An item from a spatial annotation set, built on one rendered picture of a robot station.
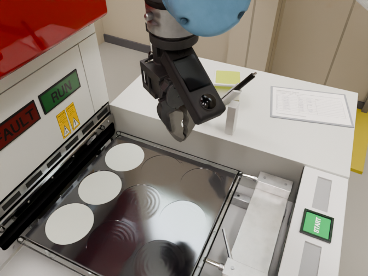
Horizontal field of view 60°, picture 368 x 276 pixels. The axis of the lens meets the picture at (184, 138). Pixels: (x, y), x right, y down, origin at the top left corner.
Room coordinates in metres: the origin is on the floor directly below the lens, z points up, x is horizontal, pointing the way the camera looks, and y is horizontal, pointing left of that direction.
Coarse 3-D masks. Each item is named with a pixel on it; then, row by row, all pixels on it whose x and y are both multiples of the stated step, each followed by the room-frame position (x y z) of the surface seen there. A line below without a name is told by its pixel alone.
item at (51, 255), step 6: (18, 240) 0.33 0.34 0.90; (24, 240) 0.33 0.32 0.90; (30, 240) 0.33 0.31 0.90; (30, 246) 0.32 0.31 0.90; (36, 246) 0.32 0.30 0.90; (42, 246) 0.32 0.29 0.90; (42, 252) 0.30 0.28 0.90; (48, 252) 0.30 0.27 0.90; (54, 252) 0.31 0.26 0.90; (54, 258) 0.29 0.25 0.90; (60, 258) 0.29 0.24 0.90; (66, 264) 0.28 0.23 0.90; (72, 264) 0.28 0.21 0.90; (72, 270) 0.27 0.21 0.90; (78, 270) 0.27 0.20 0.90; (84, 270) 0.27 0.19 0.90
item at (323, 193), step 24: (312, 168) 0.48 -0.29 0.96; (312, 192) 0.41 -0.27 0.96; (336, 192) 0.41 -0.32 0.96; (336, 216) 0.35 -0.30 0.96; (288, 240) 0.30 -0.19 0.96; (312, 240) 0.30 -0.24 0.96; (336, 240) 0.30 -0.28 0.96; (288, 264) 0.25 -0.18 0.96; (312, 264) 0.25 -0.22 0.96; (336, 264) 0.25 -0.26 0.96
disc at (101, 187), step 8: (88, 176) 0.50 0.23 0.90; (96, 176) 0.50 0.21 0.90; (104, 176) 0.50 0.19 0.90; (112, 176) 0.50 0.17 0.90; (80, 184) 0.48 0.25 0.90; (88, 184) 0.48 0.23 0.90; (96, 184) 0.48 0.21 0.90; (104, 184) 0.48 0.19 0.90; (112, 184) 0.48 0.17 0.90; (120, 184) 0.48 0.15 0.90; (80, 192) 0.45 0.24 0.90; (88, 192) 0.45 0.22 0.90; (96, 192) 0.45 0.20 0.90; (104, 192) 0.45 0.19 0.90; (112, 192) 0.45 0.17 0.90; (88, 200) 0.43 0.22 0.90; (96, 200) 0.43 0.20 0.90; (104, 200) 0.43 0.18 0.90
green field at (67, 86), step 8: (64, 80) 0.59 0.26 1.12; (72, 80) 0.61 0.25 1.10; (56, 88) 0.57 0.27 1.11; (64, 88) 0.58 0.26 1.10; (72, 88) 0.60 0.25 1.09; (48, 96) 0.54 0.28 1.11; (56, 96) 0.56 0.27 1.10; (64, 96) 0.58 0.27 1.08; (48, 104) 0.54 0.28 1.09; (56, 104) 0.55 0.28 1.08
